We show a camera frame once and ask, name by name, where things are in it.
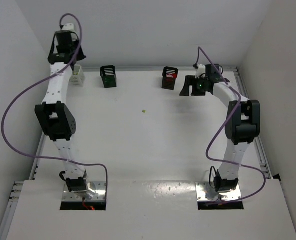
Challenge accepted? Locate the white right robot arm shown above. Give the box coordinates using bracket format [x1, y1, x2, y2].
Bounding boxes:
[180, 64, 260, 193]

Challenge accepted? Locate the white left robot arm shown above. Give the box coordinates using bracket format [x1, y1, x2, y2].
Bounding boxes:
[34, 30, 88, 194]

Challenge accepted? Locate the black bin right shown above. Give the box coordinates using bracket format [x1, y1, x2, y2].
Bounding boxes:
[161, 66, 178, 91]

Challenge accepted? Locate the black bin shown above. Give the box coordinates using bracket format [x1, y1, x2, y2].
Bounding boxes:
[100, 65, 117, 89]
[161, 66, 178, 91]

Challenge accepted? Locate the white bin far left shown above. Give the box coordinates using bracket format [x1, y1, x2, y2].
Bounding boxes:
[69, 65, 85, 87]

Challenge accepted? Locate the black bin left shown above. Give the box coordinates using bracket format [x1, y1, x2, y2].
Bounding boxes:
[100, 65, 117, 89]

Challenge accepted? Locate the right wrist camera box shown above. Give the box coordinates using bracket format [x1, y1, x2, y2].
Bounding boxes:
[193, 64, 206, 79]

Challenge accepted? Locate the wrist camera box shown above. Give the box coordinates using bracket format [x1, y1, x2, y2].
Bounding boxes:
[193, 64, 206, 79]
[61, 23, 75, 32]

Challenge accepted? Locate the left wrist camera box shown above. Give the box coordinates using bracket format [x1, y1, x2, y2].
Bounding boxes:
[61, 23, 75, 32]

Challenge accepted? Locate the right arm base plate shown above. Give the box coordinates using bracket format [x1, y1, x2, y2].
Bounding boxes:
[195, 180, 243, 202]

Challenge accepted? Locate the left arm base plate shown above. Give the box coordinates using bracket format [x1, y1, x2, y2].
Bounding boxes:
[61, 181, 106, 203]

